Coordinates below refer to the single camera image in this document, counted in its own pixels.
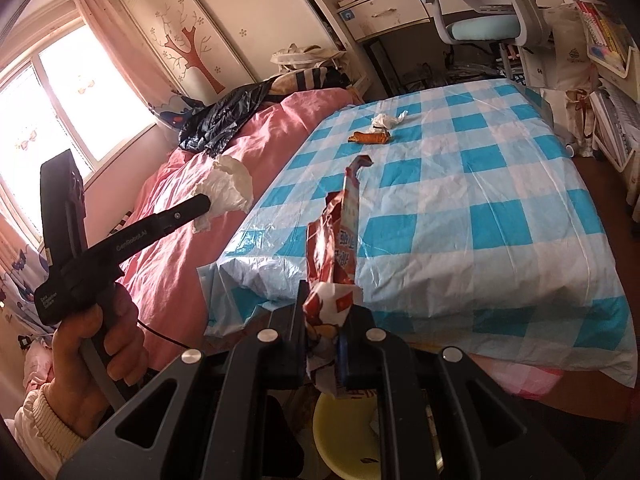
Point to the grey blue office chair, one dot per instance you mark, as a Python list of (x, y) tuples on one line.
[(517, 22)]

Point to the white tissue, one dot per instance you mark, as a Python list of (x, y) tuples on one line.
[(229, 187), (387, 122)]

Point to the black puffer jacket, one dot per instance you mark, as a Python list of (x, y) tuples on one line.
[(211, 128)]

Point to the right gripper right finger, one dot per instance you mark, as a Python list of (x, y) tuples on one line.
[(354, 360)]

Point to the left hand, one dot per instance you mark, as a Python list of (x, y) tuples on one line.
[(86, 361)]

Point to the blue checkered plastic cloth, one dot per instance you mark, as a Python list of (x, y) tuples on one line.
[(475, 229)]

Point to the red snack bag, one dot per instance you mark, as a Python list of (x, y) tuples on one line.
[(331, 259)]

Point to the yellow trash bin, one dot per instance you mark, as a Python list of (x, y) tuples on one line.
[(346, 435)]

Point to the pink bed quilt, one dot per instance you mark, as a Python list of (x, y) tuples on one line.
[(163, 279)]

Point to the pink curtain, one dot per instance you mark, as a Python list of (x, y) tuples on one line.
[(128, 53)]

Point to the white sleeve forearm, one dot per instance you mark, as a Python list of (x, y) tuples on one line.
[(44, 438)]

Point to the white painted wardrobe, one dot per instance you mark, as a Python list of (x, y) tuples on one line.
[(210, 47)]

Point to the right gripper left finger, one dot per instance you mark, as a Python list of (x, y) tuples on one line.
[(289, 367)]

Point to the white desk with drawers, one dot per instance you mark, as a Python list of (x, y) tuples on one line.
[(369, 18)]

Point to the white bookshelf with books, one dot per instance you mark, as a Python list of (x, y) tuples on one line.
[(616, 99)]

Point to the striped pillow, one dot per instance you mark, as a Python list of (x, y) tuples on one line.
[(316, 78)]

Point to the orange snack wrapper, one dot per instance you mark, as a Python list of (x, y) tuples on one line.
[(370, 137)]

